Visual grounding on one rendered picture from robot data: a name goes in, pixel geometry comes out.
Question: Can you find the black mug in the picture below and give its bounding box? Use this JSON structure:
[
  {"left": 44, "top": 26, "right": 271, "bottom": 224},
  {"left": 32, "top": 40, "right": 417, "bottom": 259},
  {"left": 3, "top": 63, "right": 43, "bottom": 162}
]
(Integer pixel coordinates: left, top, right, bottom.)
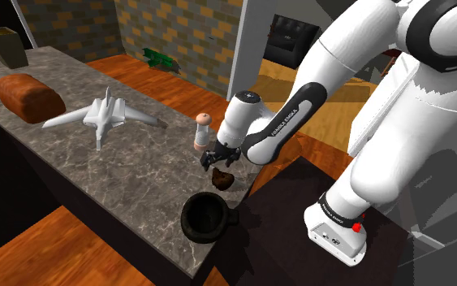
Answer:
[{"left": 180, "top": 191, "right": 239, "bottom": 245}]

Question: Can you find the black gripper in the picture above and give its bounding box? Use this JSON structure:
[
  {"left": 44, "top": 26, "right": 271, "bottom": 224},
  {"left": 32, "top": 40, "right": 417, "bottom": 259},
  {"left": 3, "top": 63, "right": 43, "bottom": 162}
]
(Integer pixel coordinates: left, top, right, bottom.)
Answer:
[{"left": 200, "top": 141, "right": 242, "bottom": 172}]

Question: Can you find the potted plant in dark planter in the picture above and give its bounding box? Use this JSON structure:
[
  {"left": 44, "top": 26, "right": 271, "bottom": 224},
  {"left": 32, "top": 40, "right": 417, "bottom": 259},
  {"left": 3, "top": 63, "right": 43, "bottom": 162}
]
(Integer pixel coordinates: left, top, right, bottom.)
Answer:
[{"left": 0, "top": 0, "right": 29, "bottom": 70}]

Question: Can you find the white toy airplane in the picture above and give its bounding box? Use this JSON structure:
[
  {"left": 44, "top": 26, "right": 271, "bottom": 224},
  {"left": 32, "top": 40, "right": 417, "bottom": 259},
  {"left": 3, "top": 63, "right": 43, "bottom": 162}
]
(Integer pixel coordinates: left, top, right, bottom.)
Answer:
[{"left": 41, "top": 86, "right": 159, "bottom": 152}]

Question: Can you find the dark robot stand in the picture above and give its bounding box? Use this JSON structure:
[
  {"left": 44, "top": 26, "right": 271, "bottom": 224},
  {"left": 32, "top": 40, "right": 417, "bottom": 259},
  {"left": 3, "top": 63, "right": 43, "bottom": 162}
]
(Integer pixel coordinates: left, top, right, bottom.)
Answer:
[{"left": 211, "top": 154, "right": 415, "bottom": 286}]

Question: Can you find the brown scoop with pale handle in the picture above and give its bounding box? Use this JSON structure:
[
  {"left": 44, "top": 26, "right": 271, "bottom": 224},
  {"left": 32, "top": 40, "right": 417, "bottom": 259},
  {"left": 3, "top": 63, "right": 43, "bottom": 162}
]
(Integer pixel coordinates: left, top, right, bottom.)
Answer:
[{"left": 211, "top": 167, "right": 249, "bottom": 193}]

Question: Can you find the brown bread loaf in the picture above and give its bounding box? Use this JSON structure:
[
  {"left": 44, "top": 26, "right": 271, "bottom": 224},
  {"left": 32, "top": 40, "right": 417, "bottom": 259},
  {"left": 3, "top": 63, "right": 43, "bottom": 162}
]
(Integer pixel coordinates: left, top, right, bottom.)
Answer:
[{"left": 0, "top": 72, "right": 67, "bottom": 125}]

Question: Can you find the black armchair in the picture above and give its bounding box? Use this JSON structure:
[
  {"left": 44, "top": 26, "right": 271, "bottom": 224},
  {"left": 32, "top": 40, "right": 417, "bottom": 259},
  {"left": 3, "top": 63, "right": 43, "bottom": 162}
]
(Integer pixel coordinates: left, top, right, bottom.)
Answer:
[{"left": 262, "top": 14, "right": 321, "bottom": 71}]

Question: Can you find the pink and white pepper mill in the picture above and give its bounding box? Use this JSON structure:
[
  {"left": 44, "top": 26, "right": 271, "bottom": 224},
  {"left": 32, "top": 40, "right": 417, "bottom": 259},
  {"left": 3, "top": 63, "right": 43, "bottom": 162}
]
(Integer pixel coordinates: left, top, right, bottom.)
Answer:
[{"left": 193, "top": 112, "right": 213, "bottom": 152}]

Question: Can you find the green toy airplane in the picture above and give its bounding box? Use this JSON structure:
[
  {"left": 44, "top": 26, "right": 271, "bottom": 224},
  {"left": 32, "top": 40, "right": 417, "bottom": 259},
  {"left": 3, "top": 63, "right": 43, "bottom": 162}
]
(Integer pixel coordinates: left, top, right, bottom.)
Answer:
[{"left": 141, "top": 47, "right": 176, "bottom": 69}]

